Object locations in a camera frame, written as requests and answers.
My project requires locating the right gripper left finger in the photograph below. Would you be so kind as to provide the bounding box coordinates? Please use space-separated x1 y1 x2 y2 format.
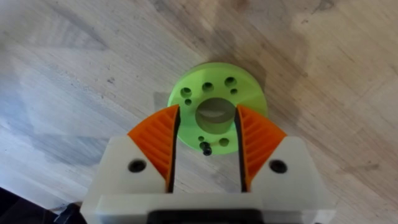
88 104 182 195

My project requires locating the black rail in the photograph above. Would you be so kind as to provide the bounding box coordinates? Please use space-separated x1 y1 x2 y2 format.
0 186 88 224

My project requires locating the small black screw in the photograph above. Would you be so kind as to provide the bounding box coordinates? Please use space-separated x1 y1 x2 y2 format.
201 142 213 157

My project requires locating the green disc with holes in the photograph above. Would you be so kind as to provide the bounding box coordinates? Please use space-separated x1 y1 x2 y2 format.
167 62 269 156

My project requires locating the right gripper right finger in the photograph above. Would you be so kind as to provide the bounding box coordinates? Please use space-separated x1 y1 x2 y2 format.
234 104 328 197

